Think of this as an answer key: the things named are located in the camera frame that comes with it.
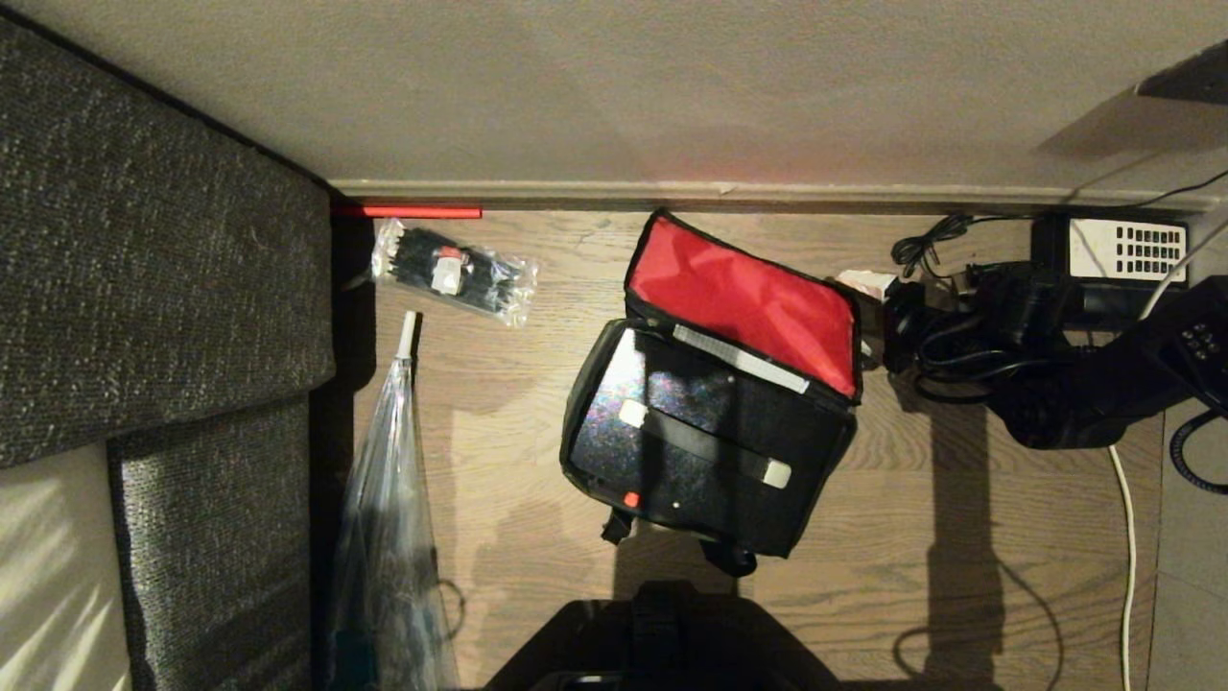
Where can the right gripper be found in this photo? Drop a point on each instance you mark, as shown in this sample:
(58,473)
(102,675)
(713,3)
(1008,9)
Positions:
(911,321)

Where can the red lined bag flap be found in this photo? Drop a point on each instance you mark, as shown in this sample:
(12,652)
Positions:
(739,293)

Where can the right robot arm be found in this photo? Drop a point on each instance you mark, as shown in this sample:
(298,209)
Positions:
(1084,384)

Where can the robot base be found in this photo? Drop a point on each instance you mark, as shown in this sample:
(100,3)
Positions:
(662,643)

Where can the black camouflage bag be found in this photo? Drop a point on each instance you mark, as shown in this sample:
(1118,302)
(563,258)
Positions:
(710,461)

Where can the dark furniture edge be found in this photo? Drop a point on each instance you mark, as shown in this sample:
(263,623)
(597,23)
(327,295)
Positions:
(1190,79)

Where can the red strip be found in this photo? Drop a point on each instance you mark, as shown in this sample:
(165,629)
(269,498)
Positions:
(422,211)

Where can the transparent folded umbrella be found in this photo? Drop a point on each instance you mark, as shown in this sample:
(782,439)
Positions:
(389,537)

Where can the dark grey fabric sofa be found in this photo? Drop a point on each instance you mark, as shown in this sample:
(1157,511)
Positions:
(163,288)

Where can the pale sofa cushion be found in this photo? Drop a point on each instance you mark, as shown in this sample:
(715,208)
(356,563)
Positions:
(53,576)

